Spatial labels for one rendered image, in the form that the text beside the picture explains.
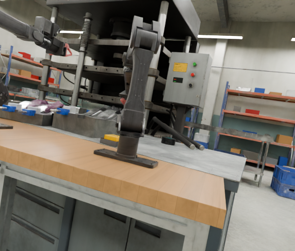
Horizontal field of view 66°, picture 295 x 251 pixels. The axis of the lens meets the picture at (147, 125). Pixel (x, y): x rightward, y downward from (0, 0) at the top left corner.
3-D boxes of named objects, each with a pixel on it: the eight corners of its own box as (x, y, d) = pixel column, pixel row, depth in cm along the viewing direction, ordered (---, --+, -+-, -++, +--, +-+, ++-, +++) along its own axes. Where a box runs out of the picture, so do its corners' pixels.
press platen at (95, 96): (149, 125, 168) (154, 101, 167) (33, 101, 223) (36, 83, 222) (182, 127, 243) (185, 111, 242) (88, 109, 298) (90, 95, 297)
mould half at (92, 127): (92, 138, 101) (97, 108, 100) (51, 127, 112) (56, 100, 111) (142, 136, 146) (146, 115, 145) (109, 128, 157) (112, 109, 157)
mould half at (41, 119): (41, 125, 110) (45, 103, 110) (-6, 116, 114) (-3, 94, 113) (84, 123, 160) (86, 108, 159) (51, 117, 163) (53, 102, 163)
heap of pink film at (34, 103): (50, 113, 122) (52, 99, 121) (21, 107, 124) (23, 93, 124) (73, 114, 147) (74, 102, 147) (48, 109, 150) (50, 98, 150)
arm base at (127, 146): (106, 128, 77) (96, 128, 70) (163, 140, 71) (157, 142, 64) (102, 151, 77) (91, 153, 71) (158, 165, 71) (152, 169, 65)
